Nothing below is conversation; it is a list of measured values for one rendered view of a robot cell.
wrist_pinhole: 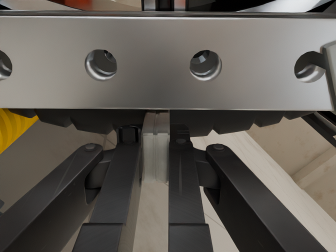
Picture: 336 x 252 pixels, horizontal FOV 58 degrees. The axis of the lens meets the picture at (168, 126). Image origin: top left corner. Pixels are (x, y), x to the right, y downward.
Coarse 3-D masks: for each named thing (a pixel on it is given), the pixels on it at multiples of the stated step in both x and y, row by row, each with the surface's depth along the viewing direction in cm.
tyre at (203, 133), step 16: (16, 112) 23; (32, 112) 23; (48, 112) 23; (64, 112) 23; (80, 112) 22; (96, 112) 23; (112, 112) 23; (128, 112) 23; (144, 112) 23; (176, 112) 23; (192, 112) 23; (208, 112) 23; (224, 112) 23; (240, 112) 22; (256, 112) 23; (272, 112) 23; (288, 112) 23; (304, 112) 23; (80, 128) 24; (96, 128) 23; (112, 128) 24; (192, 128) 23; (208, 128) 23; (224, 128) 23; (240, 128) 24
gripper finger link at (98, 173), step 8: (104, 152) 15; (112, 152) 15; (104, 160) 15; (96, 168) 15; (104, 168) 15; (88, 176) 15; (96, 176) 15; (104, 176) 15; (88, 184) 15; (96, 184) 15
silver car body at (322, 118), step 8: (192, 0) 165; (200, 0) 165; (208, 0) 59; (320, 112) 39; (328, 112) 45; (304, 120) 149; (312, 120) 144; (320, 120) 44; (328, 120) 37; (320, 128) 136; (328, 128) 42; (328, 136) 129
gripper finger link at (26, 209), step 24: (96, 144) 15; (72, 168) 13; (48, 192) 11; (72, 192) 12; (96, 192) 15; (0, 216) 10; (24, 216) 10; (48, 216) 11; (72, 216) 12; (0, 240) 9; (24, 240) 10; (48, 240) 11
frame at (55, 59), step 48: (0, 48) 13; (48, 48) 13; (96, 48) 13; (144, 48) 13; (192, 48) 13; (240, 48) 13; (288, 48) 13; (0, 96) 13; (48, 96) 13; (96, 96) 13; (144, 96) 13; (192, 96) 13; (240, 96) 13; (288, 96) 13
